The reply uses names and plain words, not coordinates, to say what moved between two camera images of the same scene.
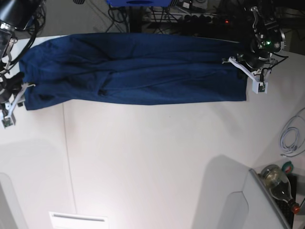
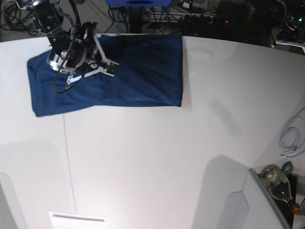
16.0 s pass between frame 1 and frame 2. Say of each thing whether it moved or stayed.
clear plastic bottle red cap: stayed
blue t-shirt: moved
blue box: stayed
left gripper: moved
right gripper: moved
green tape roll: stayed
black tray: stayed
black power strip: stayed
